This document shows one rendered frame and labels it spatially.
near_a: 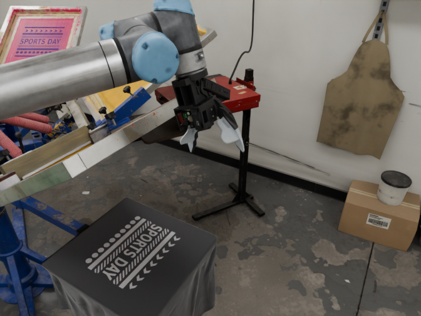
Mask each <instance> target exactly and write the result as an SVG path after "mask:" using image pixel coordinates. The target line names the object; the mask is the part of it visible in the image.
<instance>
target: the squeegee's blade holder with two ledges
mask: <svg viewBox="0 0 421 316"><path fill-rule="evenodd" d="M90 143H91V141H89V142H87V143H85V144H83V145H81V146H79V147H77V148H75V149H74V150H72V151H70V152H68V153H66V154H65V155H63V156H61V157H59V158H57V159H55V160H53V161H51V162H49V163H47V164H46V165H44V166H42V167H40V168H38V169H36V170H35V171H33V172H30V173H29V174H27V175H25V176H23V177H22V178H21V179H22V180H24V179H26V178H28V177H30V176H32V175H33V174H35V173H37V172H39V171H41V170H43V169H45V168H47V167H48V166H50V165H52V164H54V163H55V162H58V161H60V160H61V159H63V158H65V157H67V156H69V155H70V154H72V153H74V152H76V151H78V150H80V149H82V148H83V147H85V146H87V145H89V144H90Z"/></svg>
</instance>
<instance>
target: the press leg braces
mask: <svg viewBox="0 0 421 316"><path fill-rule="evenodd" d="M20 240H21V241H22V242H23V245H24V246H23V247H22V248H21V249H20V253H21V255H22V256H24V257H26V258H28V259H30V260H32V261H34V262H36V263H38V264H40V265H41V264H42V262H44V260H46V259H47V257H45V256H43V255H40V254H39V253H37V252H35V251H33V250H30V249H29V248H27V247H26V243H25V238H21V239H20ZM6 259H7V262H8V267H9V271H10V274H11V279H12V282H13V287H14V291H15V294H16V299H17V302H18V307H19V311H20V314H21V316H34V315H33V312H31V313H30V312H29V309H28V304H27V302H26V297H25V294H24V290H23V285H22V282H21V278H20V275H19V270H18V266H17V263H16V259H15V257H14V255H12V256H9V257H6Z"/></svg>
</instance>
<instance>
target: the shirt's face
mask: <svg viewBox="0 0 421 316"><path fill-rule="evenodd" d="M135 216H140V217H141V218H143V219H146V220H148V221H150V222H153V223H155V224H157V225H159V226H161V227H163V228H166V229H168V230H170V231H173V232H174V233H177V234H179V235H181V236H183V237H182V238H181V239H180V240H179V241H178V242H177V243H176V245H175V246H174V247H173V248H172V249H171V250H170V251H169V252H168V253H167V254H166V255H165V256H164V258H163V259H162V260H161V261H160V262H159V263H158V264H157V266H156V267H155V268H154V269H153V270H152V271H151V272H150V273H149V274H148V275H147V276H146V277H145V278H144V280H143V281H142V282H141V283H140V284H139V285H138V287H137V288H136V289H134V291H133V292H132V293H129V292H127V291H126V290H124V289H122V288H120V287H119V286H117V285H115V284H114V283H112V282H110V281H109V280H107V279H106V278H103V277H102V276H100V275H99V274H97V273H95V272H94V271H92V270H90V269H89V268H87V267H85V266H83V265H82V264H81V263H82V262H83V261H84V260H86V259H87V258H88V257H89V256H90V255H91V254H92V253H93V252H95V251H96V250H97V249H98V248H99V247H100V246H101V245H103V244H104V243H105V242H106V241H108V240H109V239H110V238H111V237H112V236H113V235H114V234H115V233H117V232H118V231H119V230H120V229H122V228H123V227H124V226H125V225H126V224H127V223H128V222H129V221H131V220H132V219H133V218H134V217H135ZM215 238H216V237H215V236H214V235H213V234H210V233H208V232H206V231H203V230H201V229H199V228H196V227H194V226H191V225H189V224H187V223H185V222H182V221H180V220H178V219H175V218H173V217H171V216H168V215H166V214H164V213H161V212H159V211H156V210H154V209H152V208H150V207H147V206H145V205H143V204H140V203H138V202H136V201H133V200H131V199H129V198H127V197H126V198H125V199H123V200H122V201H120V202H119V203H118V204H117V205H116V206H114V207H113V208H111V210H109V211H108V212H107V213H105V214H104V215H103V216H102V217H100V218H99V219H97V220H96V221H95V222H94V223H92V224H91V225H89V227H87V228H86V229H84V230H83V231H82V232H81V233H80V234H78V235H77V236H75V237H74V238H73V239H72V240H70V241H69V242H68V243H67V244H65V245H64V246H63V247H61V248H60V249H59V250H58V251H56V252H55V253H53V254H52V255H51V256H50V257H49V258H47V259H46V260H44V262H42V263H43V264H45V265H46V266H48V267H49V268H51V269H52V270H54V271H55V272H57V273H59V274H60V275H62V276H63V277H65V278H67V279H68V280H69V281H71V282H73V283H74V284H76V285H78V286H79V287H81V288H82V289H84V290H85V291H87V292H88V293H90V294H92V295H93V296H94V297H96V298H98V299H99V300H101V301H102V302H104V303H106V304H107V305H109V306H111V307H112V308H114V309H115V310H116V311H118V312H120V313H121V314H123V315H124V316H154V315H155V314H156V313H157V311H158V310H159V309H160V307H161V306H162V305H163V304H164V303H165V301H166V300H167V299H168V298H169V296H170V295H171V294H172V292H173V291H174V290H175V289H176V288H177V286H178V285H179V283H180V282H181V281H182V280H183V279H184V277H185V276H186V274H188V272H189V271H190V270H191V268H192V267H193V266H194V265H195V263H196V262H197V261H198V259H199V258H200V257H201V256H202V255H203V253H204V252H205V250H206V249H207V248H208V247H209V246H210V244H211V243H212V242H213V241H214V240H215Z"/></svg>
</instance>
